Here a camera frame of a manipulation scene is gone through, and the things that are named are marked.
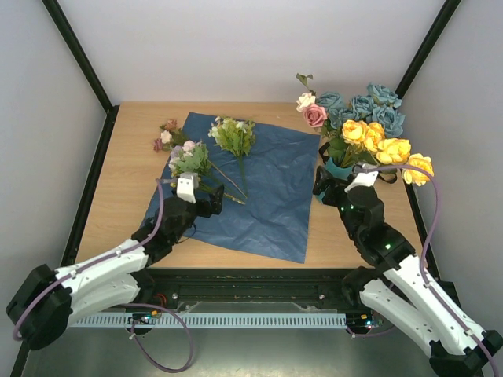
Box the black frame post right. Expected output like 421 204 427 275
395 0 461 99

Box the purple cable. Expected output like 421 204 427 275
12 178 194 372
351 163 500 377

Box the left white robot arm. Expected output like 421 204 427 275
6 180 224 350

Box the light blue slotted cable duct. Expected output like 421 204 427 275
73 312 347 329

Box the black ribbon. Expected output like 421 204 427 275
318 142 398 184

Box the green white flower bunch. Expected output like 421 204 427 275
208 116 256 197

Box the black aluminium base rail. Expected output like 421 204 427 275
147 268 366 313

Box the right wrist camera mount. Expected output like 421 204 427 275
344 163 378 193

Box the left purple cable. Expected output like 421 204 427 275
12 178 194 372

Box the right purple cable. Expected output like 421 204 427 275
351 163 500 377

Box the yellow rose bunch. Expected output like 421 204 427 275
340 120 435 186

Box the small pink rose sprig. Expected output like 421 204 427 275
152 119 189 152

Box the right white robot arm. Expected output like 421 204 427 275
313 163 502 376

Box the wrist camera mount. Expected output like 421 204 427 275
176 172 199 204
344 163 378 193

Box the blue wrapping paper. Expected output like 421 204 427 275
143 112 320 265

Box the pastel purple flower bunch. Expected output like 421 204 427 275
168 140 248 199

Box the black frame post left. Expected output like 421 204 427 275
41 0 119 115

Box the pink rose flower stem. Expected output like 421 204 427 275
296 73 328 130

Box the black frame post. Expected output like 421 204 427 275
41 0 119 115
395 0 461 99

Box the teal cylindrical vase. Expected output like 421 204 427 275
315 157 352 203

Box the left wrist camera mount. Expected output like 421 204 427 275
176 172 199 204

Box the blue rose bunch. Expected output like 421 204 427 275
315 83 405 137

